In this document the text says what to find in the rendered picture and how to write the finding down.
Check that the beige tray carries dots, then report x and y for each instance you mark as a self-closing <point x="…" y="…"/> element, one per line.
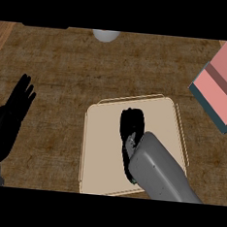
<point x="104" y="150"/>

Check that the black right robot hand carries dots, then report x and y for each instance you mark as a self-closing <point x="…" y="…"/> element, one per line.
<point x="132" y="122"/>

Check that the pink and teal open box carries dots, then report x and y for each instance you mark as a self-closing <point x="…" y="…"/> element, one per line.
<point x="221" y="86"/>

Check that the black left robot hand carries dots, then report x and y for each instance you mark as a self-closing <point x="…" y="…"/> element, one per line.
<point x="11" y="116"/>

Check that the white round object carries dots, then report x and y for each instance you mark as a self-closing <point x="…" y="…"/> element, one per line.
<point x="106" y="35"/>

